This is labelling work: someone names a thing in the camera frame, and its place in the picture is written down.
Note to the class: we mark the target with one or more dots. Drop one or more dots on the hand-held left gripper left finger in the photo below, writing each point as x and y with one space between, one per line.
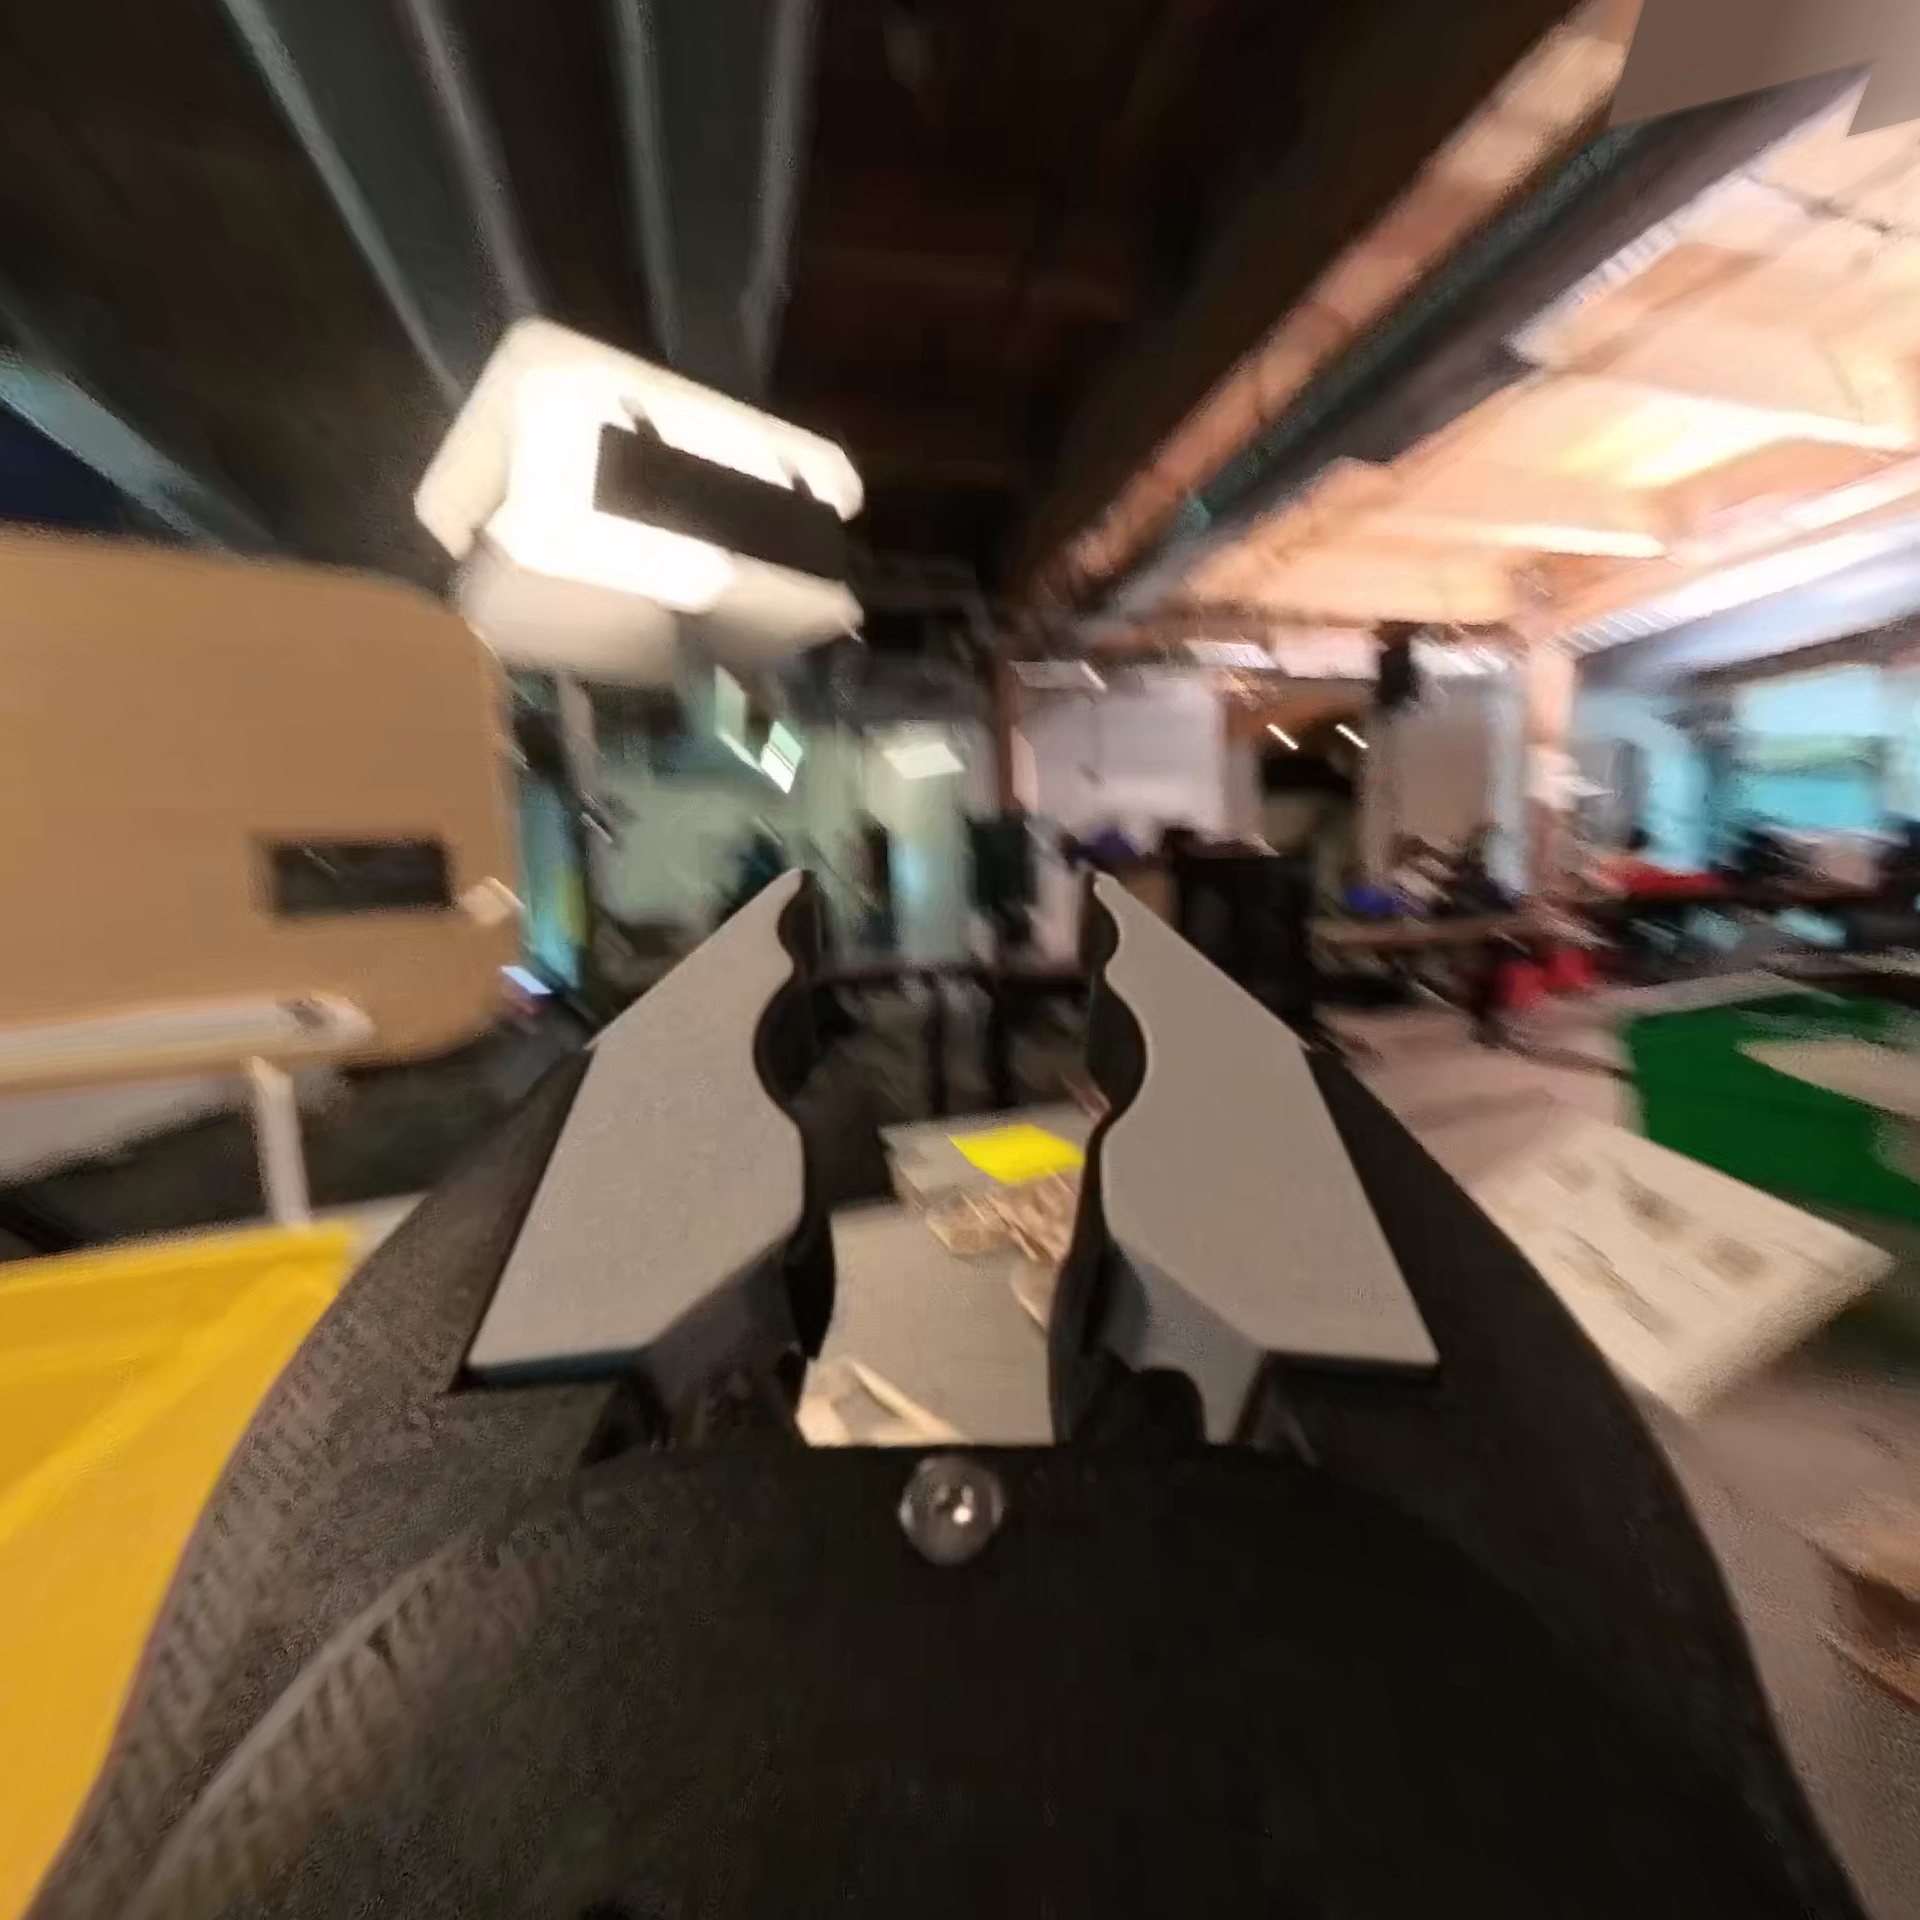
645 1184

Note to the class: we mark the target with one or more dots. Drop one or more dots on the white hanging light fixture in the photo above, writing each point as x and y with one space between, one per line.
600 451

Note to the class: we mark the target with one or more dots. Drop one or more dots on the green plastic bin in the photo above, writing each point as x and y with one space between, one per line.
1770 1102

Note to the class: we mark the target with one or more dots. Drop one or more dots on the white instruction booklet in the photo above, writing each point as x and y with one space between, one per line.
1680 1252

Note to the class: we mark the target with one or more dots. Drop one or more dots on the tan rounded board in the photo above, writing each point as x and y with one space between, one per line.
181 750

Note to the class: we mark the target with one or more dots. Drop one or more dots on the wooden bicycle model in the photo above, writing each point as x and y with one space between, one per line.
997 1219

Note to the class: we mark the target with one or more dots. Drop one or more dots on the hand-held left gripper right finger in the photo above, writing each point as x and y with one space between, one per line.
1243 1200

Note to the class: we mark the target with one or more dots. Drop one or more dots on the yellow plastic bin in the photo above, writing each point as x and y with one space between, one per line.
120 1424

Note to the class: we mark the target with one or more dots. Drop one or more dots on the yellow sticky note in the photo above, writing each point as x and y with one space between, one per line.
1013 1153

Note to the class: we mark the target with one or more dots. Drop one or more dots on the white stand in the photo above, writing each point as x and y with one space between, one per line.
277 1118

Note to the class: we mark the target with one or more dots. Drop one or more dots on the large wooden cut-out sheet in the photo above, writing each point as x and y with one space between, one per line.
863 1396

